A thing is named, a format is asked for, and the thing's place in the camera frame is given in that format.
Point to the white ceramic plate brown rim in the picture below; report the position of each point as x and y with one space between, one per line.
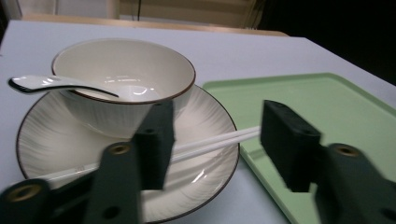
199 118

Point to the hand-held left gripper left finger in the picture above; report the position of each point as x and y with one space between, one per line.
154 149

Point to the white ceramic bowl brown rim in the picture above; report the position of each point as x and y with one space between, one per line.
124 71

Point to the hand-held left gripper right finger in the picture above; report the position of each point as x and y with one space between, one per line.
288 143

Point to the light green plastic tray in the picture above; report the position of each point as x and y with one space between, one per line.
327 102

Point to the white ceramic spoon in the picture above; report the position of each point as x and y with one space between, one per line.
40 83

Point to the white chopstick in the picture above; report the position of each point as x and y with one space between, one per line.
214 140
211 148

